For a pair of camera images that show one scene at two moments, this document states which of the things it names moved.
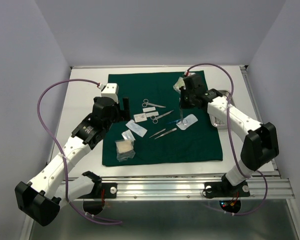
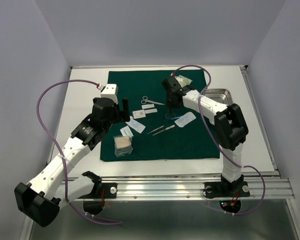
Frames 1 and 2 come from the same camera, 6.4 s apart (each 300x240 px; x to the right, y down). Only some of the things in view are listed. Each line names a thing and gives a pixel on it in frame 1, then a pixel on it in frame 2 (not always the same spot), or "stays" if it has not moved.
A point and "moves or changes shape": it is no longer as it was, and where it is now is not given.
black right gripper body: x=186 y=101 to x=169 y=103
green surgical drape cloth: x=159 y=130 stays
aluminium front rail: x=184 y=187 stays
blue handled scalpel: x=168 y=123 moves or changes shape
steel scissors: x=155 y=119 to x=170 y=115
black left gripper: x=125 y=104 stays
